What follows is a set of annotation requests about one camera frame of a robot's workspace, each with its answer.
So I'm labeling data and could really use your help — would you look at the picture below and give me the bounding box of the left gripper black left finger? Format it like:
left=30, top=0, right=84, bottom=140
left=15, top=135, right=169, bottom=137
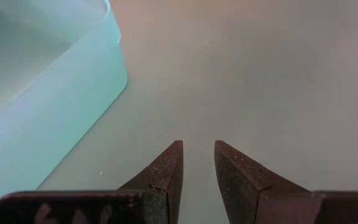
left=0, top=139, right=184, bottom=224

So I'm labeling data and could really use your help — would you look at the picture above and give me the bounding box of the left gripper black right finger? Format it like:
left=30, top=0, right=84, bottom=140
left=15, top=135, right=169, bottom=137
left=214, top=139, right=358, bottom=224

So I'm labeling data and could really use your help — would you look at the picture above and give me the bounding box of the teal plastic bin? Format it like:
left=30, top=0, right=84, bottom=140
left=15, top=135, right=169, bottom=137
left=0, top=0, right=129, bottom=224

